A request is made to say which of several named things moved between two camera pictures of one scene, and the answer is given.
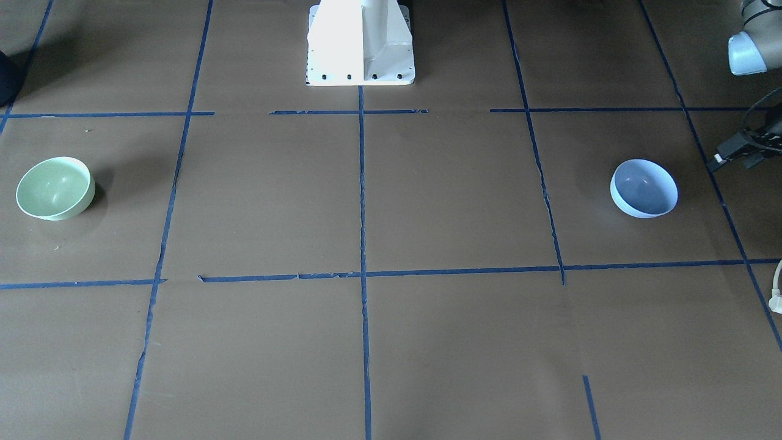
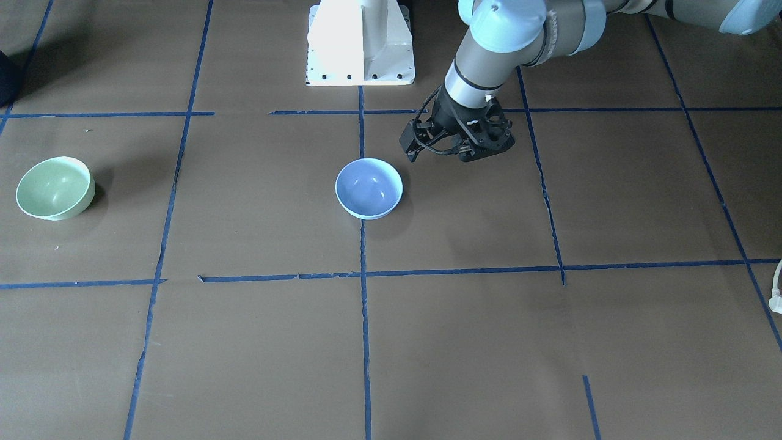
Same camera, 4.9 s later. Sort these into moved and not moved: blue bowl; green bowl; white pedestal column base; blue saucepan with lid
Moved: blue bowl
Not moved: green bowl; blue saucepan with lid; white pedestal column base
